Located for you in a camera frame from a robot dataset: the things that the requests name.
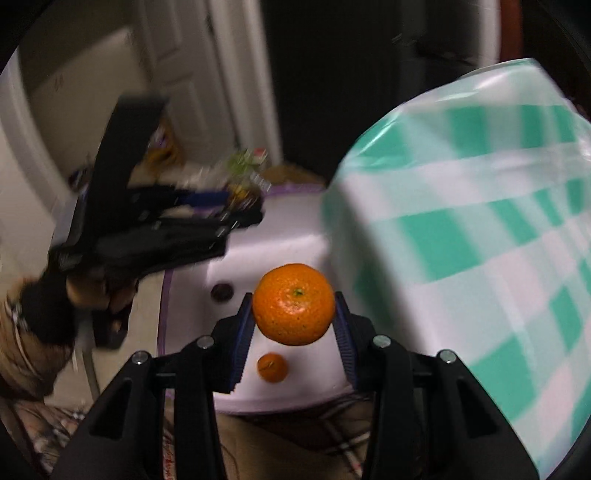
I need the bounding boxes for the colourful snack bag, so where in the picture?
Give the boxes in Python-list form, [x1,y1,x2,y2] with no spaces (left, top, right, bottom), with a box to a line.
[147,122,180,168]

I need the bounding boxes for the green white checkered tablecloth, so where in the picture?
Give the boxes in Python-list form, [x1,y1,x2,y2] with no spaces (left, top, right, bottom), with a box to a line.
[321,58,591,480]

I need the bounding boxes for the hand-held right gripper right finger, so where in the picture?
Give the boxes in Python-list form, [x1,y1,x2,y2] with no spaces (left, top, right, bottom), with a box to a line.
[331,291,542,480]

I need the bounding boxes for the green label plastic bottle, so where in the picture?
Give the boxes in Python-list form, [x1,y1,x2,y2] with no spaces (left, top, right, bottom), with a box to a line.
[226,148,271,178]

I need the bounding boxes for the brown cardboard box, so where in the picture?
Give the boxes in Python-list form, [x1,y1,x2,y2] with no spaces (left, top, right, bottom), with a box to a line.
[263,164,326,188]

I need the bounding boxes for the person's left forearm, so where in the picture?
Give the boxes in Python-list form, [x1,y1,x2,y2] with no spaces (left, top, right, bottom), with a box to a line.
[0,295,77,401]

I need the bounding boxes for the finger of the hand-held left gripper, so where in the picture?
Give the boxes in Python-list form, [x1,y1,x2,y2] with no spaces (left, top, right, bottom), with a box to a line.
[137,208,265,278]
[128,186,232,208]

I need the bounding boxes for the person's left hand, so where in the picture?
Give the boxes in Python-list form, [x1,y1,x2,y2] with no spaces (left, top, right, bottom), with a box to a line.
[21,271,138,345]

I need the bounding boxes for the plaid blanket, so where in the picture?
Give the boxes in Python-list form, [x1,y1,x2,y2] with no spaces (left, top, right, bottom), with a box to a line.
[14,397,382,480]

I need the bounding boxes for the white box with purple rim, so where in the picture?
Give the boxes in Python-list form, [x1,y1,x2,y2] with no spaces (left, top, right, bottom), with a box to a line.
[157,182,370,414]

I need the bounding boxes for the white panelled door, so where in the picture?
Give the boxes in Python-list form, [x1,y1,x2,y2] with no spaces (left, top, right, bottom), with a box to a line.
[136,0,282,164]

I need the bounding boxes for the orange mandarin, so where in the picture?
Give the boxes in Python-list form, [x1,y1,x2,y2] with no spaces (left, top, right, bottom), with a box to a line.
[257,353,289,384]
[252,263,336,346]

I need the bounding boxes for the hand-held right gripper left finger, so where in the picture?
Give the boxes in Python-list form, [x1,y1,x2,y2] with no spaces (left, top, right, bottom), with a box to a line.
[48,292,259,480]

